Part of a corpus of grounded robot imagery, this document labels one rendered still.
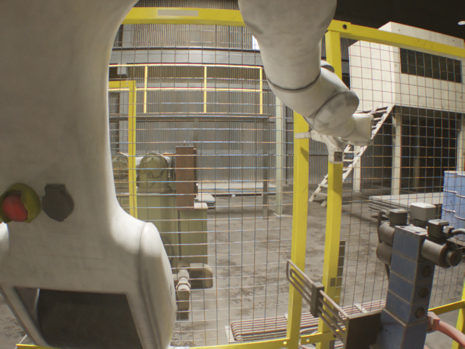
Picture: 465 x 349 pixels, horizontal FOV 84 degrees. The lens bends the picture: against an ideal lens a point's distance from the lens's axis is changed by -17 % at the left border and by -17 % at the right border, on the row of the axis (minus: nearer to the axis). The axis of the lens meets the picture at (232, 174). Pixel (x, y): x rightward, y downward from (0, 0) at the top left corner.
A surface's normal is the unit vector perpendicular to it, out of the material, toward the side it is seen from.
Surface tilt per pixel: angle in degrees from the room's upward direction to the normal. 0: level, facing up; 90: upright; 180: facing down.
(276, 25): 166
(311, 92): 137
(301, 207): 90
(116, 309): 69
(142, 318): 114
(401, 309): 90
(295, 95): 160
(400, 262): 90
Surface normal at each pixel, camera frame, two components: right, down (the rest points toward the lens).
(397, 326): -0.99, 0.01
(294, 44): 0.08, 1.00
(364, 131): 0.65, 0.06
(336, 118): 0.37, 0.82
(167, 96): 0.15, 0.07
